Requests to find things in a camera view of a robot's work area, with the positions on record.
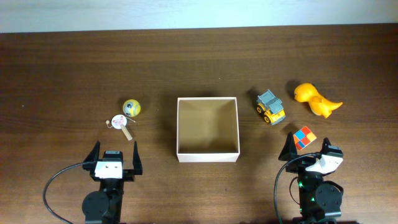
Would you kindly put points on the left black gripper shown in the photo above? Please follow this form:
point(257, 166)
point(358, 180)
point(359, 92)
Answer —
point(129, 173)

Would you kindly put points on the yellow grey face ball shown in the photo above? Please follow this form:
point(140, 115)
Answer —
point(131, 108)

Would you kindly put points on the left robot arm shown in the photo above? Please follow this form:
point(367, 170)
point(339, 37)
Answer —
point(105, 204)

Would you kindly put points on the multicolour puzzle cube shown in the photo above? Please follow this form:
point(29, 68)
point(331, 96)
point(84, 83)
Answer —
point(303, 137)

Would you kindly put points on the pig face rattle drum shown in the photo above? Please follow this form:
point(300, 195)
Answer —
point(120, 121)

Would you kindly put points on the orange toy dinosaur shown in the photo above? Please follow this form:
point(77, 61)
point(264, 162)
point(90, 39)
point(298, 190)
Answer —
point(319, 105)

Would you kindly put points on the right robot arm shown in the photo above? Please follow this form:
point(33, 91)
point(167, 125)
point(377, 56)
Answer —
point(319, 199)

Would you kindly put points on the pink cardboard box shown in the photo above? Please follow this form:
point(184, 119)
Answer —
point(207, 129)

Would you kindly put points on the yellow grey toy truck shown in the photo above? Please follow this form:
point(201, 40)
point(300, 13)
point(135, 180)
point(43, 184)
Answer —
point(270, 107)

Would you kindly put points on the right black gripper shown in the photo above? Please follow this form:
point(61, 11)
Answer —
point(289, 150)

